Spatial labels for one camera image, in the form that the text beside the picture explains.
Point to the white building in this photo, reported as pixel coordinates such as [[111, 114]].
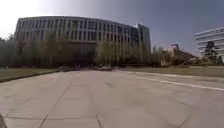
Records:
[[213, 40]]

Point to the grey stone slab plaza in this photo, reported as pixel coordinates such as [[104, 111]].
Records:
[[110, 98]]

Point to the dark conifer tree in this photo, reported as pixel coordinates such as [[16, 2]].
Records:
[[210, 52]]

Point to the large curved grey building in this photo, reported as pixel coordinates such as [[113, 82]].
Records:
[[83, 31]]

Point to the low brown building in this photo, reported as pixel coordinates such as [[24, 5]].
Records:
[[178, 54]]

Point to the grass lawn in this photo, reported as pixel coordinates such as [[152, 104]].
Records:
[[186, 70], [20, 72]]

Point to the row of trees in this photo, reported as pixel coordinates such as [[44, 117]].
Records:
[[63, 53]]

